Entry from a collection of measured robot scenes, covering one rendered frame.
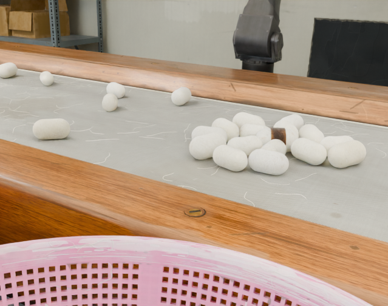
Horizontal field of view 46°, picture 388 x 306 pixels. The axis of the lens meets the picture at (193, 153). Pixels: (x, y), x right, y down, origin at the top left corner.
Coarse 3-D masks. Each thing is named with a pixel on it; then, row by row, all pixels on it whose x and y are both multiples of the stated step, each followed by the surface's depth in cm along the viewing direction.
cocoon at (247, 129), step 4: (244, 124) 43; (248, 124) 43; (252, 124) 43; (256, 124) 43; (240, 128) 44; (244, 128) 43; (248, 128) 43; (252, 128) 43; (256, 128) 43; (260, 128) 42; (240, 132) 43; (244, 132) 43; (248, 132) 43; (252, 132) 43; (256, 132) 42; (240, 136) 43; (244, 136) 43
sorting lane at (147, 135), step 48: (0, 96) 59; (48, 96) 59; (96, 96) 60; (144, 96) 61; (48, 144) 42; (96, 144) 42; (144, 144) 42; (384, 144) 44; (240, 192) 33; (288, 192) 33; (336, 192) 33; (384, 192) 34; (384, 240) 27
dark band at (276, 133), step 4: (272, 128) 41; (276, 128) 41; (280, 128) 41; (284, 128) 41; (272, 132) 40; (276, 132) 40; (280, 132) 40; (284, 132) 40; (272, 136) 40; (276, 136) 40; (280, 136) 40; (284, 136) 40; (284, 140) 40
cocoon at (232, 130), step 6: (216, 120) 44; (222, 120) 44; (228, 120) 44; (216, 126) 44; (222, 126) 43; (228, 126) 43; (234, 126) 43; (228, 132) 42; (234, 132) 42; (228, 138) 43
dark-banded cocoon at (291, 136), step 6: (258, 132) 41; (264, 132) 40; (270, 132) 40; (288, 132) 40; (294, 132) 41; (264, 138) 40; (270, 138) 40; (288, 138) 40; (294, 138) 40; (264, 144) 40; (288, 144) 40; (288, 150) 40
